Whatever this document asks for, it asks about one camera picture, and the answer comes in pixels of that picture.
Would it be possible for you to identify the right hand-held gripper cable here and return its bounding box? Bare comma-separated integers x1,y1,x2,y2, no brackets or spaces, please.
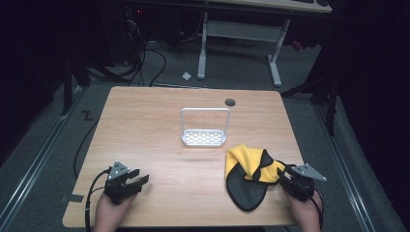
308,188,325,230

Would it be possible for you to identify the grey tape strip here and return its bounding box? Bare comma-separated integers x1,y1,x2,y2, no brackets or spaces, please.
61,193,85,204

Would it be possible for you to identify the person's left hand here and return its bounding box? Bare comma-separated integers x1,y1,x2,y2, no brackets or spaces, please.
93,192,137,232

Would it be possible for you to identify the black stand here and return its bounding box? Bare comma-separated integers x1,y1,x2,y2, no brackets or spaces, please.
60,52,93,116
280,72,340,137

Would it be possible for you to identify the yellow and grey cloth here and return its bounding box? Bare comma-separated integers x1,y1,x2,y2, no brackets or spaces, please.
224,143,288,213

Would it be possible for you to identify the white towel rack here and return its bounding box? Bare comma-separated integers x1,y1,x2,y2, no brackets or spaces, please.
180,107,232,148

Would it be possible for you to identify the metal floor rail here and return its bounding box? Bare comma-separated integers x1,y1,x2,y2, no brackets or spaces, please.
0,86,85,228
312,102,377,232

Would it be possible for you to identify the person's right hand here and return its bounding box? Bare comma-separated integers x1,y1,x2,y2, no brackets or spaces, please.
283,188,324,232

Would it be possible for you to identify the hand-held gripper cable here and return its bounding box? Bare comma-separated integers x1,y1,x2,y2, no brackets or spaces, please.
308,188,325,230
84,168,112,232

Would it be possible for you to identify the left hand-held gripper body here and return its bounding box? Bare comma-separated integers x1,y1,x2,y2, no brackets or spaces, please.
103,160,133,205

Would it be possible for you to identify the thin black floor cable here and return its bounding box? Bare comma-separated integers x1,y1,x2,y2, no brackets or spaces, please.
73,118,100,180

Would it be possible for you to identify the left hand-held gripper cable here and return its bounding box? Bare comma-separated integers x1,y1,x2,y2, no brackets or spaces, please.
84,168,112,232

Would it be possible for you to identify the black floor cable bundle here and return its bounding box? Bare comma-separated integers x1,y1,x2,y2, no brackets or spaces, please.
124,13,168,88

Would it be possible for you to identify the white metal desk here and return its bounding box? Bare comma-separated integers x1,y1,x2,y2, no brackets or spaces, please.
196,0,334,88

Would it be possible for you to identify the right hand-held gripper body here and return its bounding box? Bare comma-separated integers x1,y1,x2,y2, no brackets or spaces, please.
280,162,327,203

